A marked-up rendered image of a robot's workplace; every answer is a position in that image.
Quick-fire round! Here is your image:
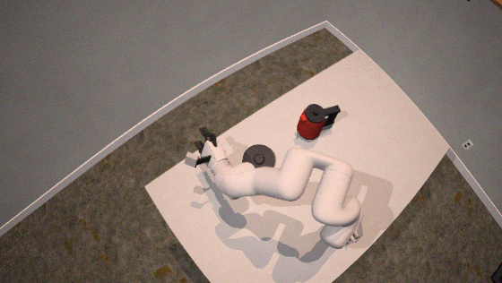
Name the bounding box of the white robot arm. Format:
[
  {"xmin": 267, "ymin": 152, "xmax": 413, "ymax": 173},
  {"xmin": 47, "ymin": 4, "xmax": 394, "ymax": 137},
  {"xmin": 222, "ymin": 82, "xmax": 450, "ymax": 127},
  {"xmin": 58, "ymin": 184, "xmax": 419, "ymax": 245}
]
[{"xmin": 212, "ymin": 148, "xmax": 363, "ymax": 249}]

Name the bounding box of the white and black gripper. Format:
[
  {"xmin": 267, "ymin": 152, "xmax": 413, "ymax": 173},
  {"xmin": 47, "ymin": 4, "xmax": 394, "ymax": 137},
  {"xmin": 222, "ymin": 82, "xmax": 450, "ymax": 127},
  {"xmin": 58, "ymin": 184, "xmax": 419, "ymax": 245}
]
[{"xmin": 195, "ymin": 127, "xmax": 228, "ymax": 171}]

